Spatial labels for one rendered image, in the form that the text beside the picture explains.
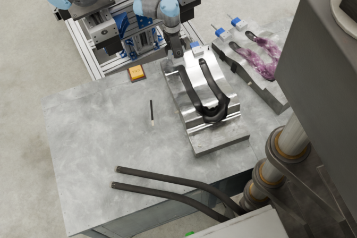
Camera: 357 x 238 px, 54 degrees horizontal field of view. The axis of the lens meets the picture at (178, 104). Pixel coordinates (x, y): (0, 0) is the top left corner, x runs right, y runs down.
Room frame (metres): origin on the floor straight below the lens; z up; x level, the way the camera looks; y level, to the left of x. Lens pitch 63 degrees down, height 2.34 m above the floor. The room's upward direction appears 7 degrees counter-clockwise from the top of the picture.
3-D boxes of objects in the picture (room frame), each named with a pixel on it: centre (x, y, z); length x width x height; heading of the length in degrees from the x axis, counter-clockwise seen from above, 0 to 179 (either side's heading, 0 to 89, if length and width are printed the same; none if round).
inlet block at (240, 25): (1.18, -0.35, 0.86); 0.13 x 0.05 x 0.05; 30
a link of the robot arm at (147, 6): (1.05, 0.07, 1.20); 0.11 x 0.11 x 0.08; 66
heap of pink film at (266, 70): (0.92, -0.44, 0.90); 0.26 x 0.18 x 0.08; 30
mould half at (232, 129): (0.76, -0.12, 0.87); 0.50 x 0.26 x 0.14; 13
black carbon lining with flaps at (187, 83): (0.78, -0.12, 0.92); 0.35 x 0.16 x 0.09; 13
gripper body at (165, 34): (1.00, -0.01, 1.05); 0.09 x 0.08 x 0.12; 13
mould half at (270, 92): (0.92, -0.45, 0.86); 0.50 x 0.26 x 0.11; 30
